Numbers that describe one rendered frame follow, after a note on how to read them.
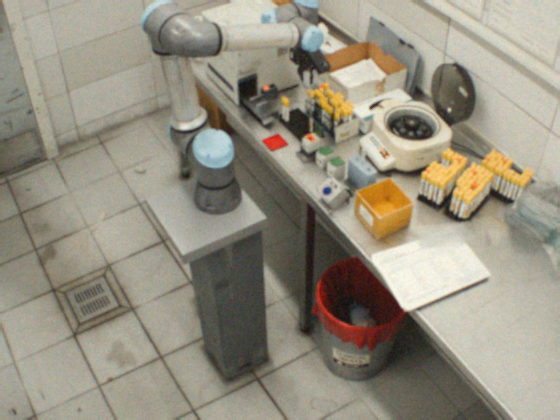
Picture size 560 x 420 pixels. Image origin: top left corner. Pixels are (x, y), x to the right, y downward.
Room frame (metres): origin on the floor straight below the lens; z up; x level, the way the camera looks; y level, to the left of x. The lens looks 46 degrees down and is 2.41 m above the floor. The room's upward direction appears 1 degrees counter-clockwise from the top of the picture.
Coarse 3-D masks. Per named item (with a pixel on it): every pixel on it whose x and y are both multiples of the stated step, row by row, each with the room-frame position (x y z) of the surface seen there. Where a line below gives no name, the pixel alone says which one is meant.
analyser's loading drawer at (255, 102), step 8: (240, 96) 2.08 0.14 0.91; (248, 96) 2.08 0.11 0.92; (256, 96) 2.03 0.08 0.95; (248, 104) 2.03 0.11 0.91; (256, 104) 2.03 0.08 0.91; (264, 104) 1.99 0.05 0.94; (256, 112) 1.98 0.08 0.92; (264, 112) 1.98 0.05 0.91; (272, 112) 1.95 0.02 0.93; (264, 120) 1.93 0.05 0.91; (272, 120) 1.95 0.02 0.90
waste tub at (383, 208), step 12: (384, 180) 1.54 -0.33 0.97; (360, 192) 1.50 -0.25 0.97; (372, 192) 1.52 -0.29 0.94; (384, 192) 1.54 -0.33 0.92; (396, 192) 1.51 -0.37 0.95; (360, 204) 1.46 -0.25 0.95; (372, 204) 1.52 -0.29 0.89; (384, 204) 1.52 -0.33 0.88; (396, 204) 1.50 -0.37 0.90; (408, 204) 1.45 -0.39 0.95; (360, 216) 1.46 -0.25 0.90; (372, 216) 1.41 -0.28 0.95; (384, 216) 1.38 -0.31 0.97; (396, 216) 1.41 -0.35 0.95; (408, 216) 1.43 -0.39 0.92; (372, 228) 1.40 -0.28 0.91; (384, 228) 1.39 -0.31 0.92; (396, 228) 1.41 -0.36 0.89
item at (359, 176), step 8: (352, 160) 1.63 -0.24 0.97; (360, 160) 1.63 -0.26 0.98; (352, 168) 1.63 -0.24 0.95; (360, 168) 1.60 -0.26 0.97; (368, 168) 1.60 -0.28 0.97; (352, 176) 1.62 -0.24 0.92; (360, 176) 1.59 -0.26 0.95; (368, 176) 1.56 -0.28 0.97; (352, 184) 1.62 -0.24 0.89; (360, 184) 1.59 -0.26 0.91; (368, 184) 1.57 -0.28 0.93
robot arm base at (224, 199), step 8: (200, 184) 1.50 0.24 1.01; (232, 184) 1.51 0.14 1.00; (200, 192) 1.49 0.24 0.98; (208, 192) 1.48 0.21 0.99; (216, 192) 1.48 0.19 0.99; (224, 192) 1.48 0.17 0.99; (232, 192) 1.50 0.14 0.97; (240, 192) 1.53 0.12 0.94; (200, 200) 1.48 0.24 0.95; (208, 200) 1.48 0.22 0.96; (216, 200) 1.47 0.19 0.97; (224, 200) 1.47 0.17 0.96; (232, 200) 1.48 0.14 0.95; (240, 200) 1.51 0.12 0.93; (200, 208) 1.48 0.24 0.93; (208, 208) 1.46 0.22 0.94; (216, 208) 1.46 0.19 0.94; (224, 208) 1.46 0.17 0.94; (232, 208) 1.48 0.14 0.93
